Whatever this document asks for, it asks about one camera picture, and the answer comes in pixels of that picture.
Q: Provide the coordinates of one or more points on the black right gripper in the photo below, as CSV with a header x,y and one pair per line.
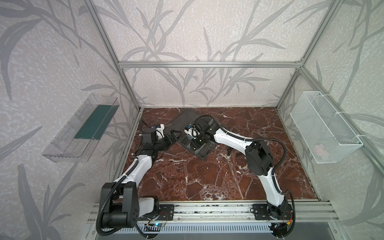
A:
x,y
195,142

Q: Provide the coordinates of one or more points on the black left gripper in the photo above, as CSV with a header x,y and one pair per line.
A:
x,y
169,137

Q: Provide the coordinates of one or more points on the grey compartment organizer box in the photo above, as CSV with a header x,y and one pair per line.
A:
x,y
179,123

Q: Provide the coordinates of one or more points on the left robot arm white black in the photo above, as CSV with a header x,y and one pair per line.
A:
x,y
120,206

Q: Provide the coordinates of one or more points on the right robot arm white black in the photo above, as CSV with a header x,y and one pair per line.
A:
x,y
258,157

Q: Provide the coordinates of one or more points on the pile of screws and nuts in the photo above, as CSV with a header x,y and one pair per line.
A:
x,y
230,151

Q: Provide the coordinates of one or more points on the small circuit board green led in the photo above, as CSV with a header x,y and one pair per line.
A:
x,y
154,227

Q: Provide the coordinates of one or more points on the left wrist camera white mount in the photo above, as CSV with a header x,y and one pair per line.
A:
x,y
159,129

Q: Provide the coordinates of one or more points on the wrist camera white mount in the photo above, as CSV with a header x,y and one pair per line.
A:
x,y
191,131
159,129

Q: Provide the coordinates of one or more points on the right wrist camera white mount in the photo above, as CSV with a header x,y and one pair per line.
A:
x,y
191,131

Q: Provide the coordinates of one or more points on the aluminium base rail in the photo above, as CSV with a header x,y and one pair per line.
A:
x,y
307,211

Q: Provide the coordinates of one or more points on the clear wall shelf green mat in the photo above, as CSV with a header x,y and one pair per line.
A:
x,y
78,139

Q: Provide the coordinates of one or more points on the white wire mesh basket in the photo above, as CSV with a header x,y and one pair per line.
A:
x,y
326,133

